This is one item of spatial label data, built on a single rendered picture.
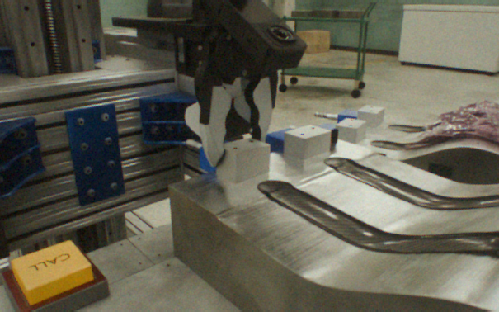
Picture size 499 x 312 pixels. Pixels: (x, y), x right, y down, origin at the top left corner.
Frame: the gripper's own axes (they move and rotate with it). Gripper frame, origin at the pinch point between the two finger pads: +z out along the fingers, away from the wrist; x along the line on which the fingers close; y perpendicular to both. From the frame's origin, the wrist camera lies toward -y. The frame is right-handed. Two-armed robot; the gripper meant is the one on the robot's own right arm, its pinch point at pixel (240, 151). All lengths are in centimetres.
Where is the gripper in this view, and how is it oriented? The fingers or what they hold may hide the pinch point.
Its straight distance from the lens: 48.2
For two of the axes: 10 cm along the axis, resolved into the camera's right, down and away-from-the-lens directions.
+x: -7.6, 2.4, -6.1
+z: 0.0, 9.3, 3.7
